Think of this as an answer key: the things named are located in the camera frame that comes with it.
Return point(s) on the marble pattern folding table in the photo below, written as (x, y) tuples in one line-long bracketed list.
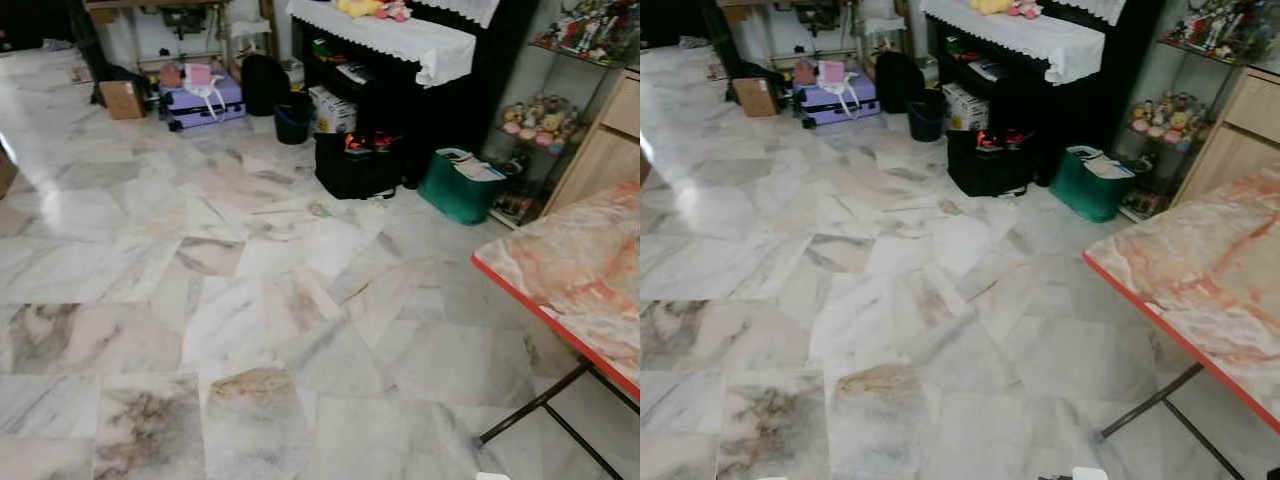
[(1200, 280), (570, 270)]

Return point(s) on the light wooden cabinet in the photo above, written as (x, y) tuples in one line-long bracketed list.
[(1235, 130), (605, 150)]

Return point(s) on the glass display case with figurines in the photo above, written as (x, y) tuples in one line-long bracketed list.
[(1190, 100), (560, 100)]

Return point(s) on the brown cardboard box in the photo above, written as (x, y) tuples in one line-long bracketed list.
[(122, 100), (755, 97)]

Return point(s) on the green tote bag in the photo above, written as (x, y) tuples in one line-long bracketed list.
[(1090, 185), (455, 190)]

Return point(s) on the purple suitcase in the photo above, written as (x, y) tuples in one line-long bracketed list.
[(205, 112), (838, 108)]

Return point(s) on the pink and white bag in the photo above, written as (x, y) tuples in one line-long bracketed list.
[(200, 78), (832, 75)]

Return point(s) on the black fabric bag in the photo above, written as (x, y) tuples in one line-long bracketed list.
[(350, 170), (985, 165)]

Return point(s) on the black backpack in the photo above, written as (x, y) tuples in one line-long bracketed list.
[(897, 80), (263, 85)]

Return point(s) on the dark blue bucket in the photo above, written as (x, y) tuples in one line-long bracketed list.
[(293, 120), (926, 118)]

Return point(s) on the white lace cloth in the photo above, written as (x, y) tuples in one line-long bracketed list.
[(400, 40), (1030, 40)]

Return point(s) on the pink plush toy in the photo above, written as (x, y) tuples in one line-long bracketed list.
[(396, 12), (1025, 10)]

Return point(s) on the white printed box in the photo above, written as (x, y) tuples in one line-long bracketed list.
[(965, 107), (332, 110)]

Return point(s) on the yellow plush toy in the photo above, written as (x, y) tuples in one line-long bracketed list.
[(358, 7), (990, 6)]

